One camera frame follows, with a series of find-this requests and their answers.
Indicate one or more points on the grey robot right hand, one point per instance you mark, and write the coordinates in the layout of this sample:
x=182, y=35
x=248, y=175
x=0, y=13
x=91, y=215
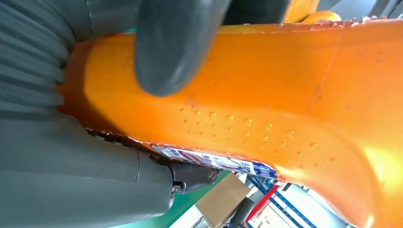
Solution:
x=78, y=176

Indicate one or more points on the red barrier bar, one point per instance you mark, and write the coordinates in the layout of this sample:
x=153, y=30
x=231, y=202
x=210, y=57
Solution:
x=263, y=203

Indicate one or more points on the cardboard box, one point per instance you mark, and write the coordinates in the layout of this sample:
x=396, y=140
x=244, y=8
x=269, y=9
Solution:
x=220, y=201

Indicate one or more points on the blue metal frame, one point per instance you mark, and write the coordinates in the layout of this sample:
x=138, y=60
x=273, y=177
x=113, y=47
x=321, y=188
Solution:
x=291, y=207

